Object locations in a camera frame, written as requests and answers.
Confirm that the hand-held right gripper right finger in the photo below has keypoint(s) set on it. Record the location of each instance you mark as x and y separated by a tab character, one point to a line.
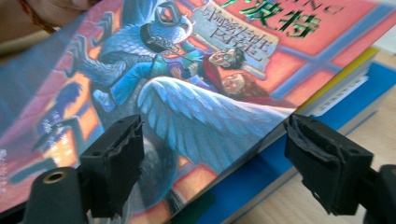
333	168

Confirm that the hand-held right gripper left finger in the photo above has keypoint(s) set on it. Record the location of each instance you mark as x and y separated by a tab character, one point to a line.
118	168

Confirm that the yellow book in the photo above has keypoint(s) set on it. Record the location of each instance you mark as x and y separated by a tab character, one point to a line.
337	84

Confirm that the blue book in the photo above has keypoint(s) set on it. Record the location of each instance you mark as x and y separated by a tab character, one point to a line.
249	183

